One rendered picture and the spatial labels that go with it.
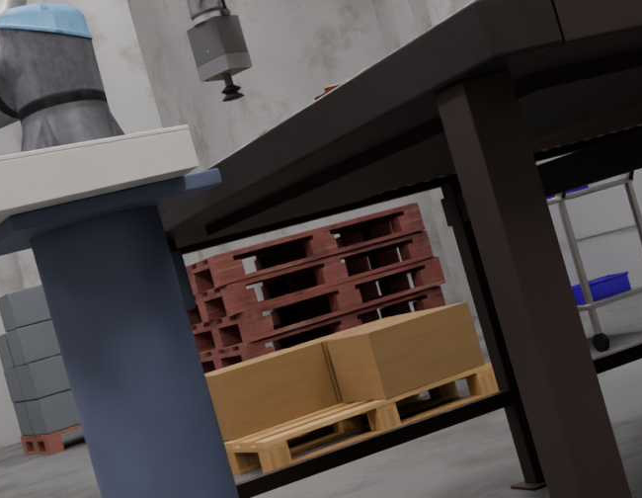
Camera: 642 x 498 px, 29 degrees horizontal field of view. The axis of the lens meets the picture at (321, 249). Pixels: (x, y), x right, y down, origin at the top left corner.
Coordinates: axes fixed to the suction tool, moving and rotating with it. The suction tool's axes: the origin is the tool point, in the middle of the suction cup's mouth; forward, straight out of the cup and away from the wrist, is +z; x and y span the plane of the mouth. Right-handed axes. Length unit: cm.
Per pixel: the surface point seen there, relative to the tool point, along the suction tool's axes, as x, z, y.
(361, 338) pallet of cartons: -221, 66, 184
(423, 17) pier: -686, -151, 437
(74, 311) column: 76, 33, -38
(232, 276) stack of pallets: -270, 24, 303
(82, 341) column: 76, 37, -38
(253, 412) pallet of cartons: -192, 85, 230
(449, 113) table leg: 63, 25, -92
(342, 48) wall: -681, -154, 527
